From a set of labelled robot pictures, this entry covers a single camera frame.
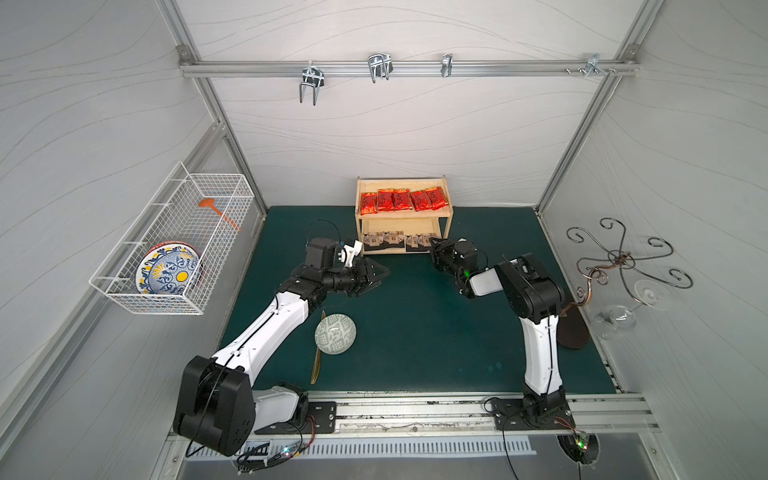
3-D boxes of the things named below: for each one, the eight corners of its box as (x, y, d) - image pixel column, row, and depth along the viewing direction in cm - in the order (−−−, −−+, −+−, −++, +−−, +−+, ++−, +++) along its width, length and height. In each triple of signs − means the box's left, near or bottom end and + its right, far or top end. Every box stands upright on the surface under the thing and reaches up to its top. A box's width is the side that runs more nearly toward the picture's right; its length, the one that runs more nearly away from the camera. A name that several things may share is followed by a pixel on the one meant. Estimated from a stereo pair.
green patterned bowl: (314, 355, 85) (311, 350, 81) (320, 319, 92) (317, 313, 88) (354, 355, 85) (353, 350, 81) (357, 319, 92) (356, 313, 88)
